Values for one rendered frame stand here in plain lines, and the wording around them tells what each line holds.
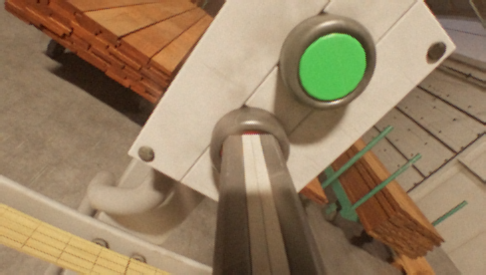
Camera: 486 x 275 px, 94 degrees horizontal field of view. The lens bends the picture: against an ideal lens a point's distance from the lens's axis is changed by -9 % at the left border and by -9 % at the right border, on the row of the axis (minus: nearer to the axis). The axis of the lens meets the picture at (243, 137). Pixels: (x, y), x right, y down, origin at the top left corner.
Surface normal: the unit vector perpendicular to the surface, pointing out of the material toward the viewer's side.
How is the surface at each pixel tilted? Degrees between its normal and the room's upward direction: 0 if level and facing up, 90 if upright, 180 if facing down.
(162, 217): 90
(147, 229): 90
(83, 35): 90
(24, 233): 0
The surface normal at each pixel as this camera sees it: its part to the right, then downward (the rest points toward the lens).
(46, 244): 0.61, -0.69
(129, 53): 0.04, 0.51
